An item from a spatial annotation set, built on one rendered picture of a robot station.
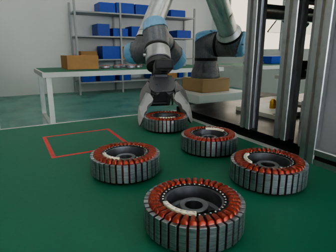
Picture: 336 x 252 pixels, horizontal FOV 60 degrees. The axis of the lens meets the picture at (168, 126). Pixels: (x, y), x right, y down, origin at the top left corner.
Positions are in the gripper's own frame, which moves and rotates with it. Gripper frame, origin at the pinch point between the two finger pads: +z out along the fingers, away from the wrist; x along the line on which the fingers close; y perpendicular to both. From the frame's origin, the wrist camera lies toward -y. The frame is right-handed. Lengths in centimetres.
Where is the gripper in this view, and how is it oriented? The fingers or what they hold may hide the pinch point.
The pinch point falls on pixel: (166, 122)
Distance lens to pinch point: 74.5
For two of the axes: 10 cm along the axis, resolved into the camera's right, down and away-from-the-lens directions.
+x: -9.9, 0.5, -1.3
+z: 1.0, 9.1, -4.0
